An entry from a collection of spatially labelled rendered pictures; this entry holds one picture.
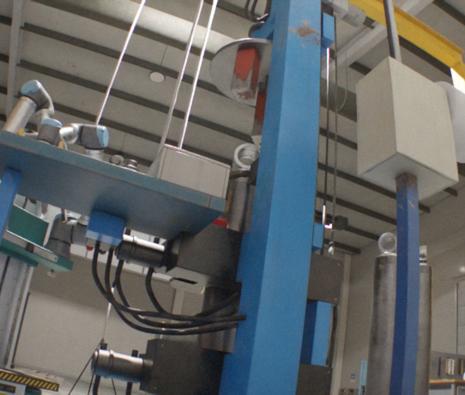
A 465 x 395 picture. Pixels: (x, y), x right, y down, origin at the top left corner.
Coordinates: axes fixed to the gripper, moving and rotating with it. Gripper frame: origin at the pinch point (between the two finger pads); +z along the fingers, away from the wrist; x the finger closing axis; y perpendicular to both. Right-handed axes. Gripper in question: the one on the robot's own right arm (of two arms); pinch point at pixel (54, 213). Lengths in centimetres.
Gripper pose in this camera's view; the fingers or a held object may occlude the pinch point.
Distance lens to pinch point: 214.1
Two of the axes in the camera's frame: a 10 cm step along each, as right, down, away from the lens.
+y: -8.6, 4.4, 2.8
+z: 2.7, 8.4, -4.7
